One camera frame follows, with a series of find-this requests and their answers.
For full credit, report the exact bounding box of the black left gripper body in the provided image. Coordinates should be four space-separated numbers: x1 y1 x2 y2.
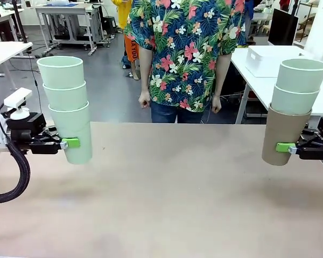
5 112 48 152

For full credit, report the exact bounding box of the light green plastic cup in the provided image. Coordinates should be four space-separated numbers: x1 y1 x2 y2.
42 80 88 111
278 59 323 94
48 101 93 165
37 55 85 91
271 84 320 115

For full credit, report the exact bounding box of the brown plastic cup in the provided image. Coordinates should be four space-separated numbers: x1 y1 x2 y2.
261 103 313 167

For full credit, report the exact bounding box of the white plastic basket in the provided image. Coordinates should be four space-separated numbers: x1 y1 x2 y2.
244 45 314 78

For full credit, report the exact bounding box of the person's right forearm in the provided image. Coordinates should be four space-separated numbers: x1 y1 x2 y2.
138 47 155 94

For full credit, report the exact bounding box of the person's left forearm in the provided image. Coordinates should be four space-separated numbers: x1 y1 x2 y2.
214 52 231 99

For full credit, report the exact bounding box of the person's right hand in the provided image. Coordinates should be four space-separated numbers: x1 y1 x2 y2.
138 90 152 109

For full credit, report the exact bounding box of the person's left hand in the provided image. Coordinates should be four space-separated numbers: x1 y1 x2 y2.
210 95 222 114

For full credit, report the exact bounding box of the large white side table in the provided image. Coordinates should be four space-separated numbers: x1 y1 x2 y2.
230 45 323 126

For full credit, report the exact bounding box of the small white side table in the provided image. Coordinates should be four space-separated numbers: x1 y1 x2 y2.
0 41 33 77

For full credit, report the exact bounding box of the black stand pole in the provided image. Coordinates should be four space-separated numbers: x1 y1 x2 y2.
12 0 28 44

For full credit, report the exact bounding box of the black computer monitor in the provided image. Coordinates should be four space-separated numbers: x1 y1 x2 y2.
268 8 299 46

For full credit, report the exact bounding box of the background person in yellow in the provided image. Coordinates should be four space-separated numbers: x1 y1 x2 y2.
111 0 141 81

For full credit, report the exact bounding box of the grey workbench on wheels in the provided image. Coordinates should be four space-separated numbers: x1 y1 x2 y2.
35 2 103 56

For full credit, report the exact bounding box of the person in floral shirt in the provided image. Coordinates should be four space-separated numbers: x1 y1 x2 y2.
123 0 248 124

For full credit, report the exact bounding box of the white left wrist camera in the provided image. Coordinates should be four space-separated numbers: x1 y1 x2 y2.
3 87 33 120

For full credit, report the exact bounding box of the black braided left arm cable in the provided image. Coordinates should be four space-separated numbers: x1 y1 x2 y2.
0 103 32 204

